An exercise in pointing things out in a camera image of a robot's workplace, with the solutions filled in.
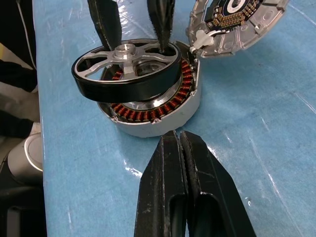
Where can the grey motor housing copper windings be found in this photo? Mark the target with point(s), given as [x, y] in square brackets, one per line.
[160, 123]

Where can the grey rounded cylinder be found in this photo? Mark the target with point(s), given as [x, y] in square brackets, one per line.
[24, 160]

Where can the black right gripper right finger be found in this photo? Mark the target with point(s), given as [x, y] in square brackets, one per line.
[214, 197]

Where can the blue plastic table sheet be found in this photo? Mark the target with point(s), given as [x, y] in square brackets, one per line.
[247, 123]

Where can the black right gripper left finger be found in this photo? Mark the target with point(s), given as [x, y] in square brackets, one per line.
[160, 192]

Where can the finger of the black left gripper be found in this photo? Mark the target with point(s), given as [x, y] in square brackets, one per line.
[106, 24]
[160, 22]

